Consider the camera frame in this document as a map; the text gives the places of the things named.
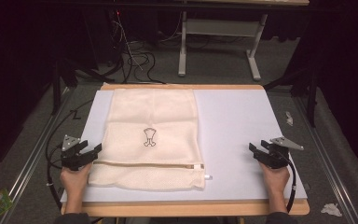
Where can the small white paper scrap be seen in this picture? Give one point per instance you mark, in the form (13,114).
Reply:
(289,118)

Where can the metal floor rail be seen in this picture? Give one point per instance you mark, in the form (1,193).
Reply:
(28,165)
(326,161)

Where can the white metal desk frame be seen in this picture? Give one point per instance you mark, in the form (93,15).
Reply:
(220,27)

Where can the person's left hand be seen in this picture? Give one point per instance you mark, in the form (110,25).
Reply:
(74,182)

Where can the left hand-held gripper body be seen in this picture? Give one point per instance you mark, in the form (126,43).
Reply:
(71,157)

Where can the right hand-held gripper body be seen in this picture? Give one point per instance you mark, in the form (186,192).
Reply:
(276,155)

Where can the black metal stand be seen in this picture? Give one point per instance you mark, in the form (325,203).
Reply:
(56,90)

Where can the crumpled white tissue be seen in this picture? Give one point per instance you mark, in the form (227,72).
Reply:
(331,209)

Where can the cream mesh laundry bag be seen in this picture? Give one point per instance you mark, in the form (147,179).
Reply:
(155,118)

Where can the wooden table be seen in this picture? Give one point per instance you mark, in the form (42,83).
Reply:
(183,209)

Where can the person's right hand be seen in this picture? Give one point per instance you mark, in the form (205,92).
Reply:
(275,182)

